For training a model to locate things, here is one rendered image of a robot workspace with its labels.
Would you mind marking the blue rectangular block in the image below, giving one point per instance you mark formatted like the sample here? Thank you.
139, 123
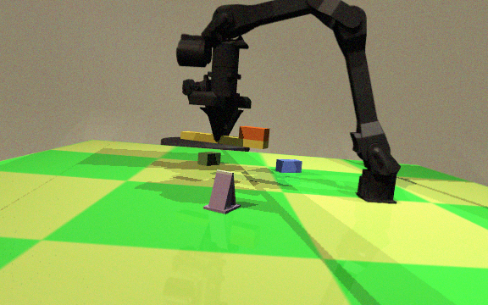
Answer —
288, 166

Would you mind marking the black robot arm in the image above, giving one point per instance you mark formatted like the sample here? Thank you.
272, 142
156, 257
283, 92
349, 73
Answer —
349, 25

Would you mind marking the small olive green block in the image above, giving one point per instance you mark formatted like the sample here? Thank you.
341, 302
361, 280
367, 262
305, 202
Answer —
208, 158

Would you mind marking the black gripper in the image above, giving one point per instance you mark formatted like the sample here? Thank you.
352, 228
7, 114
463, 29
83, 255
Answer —
222, 101

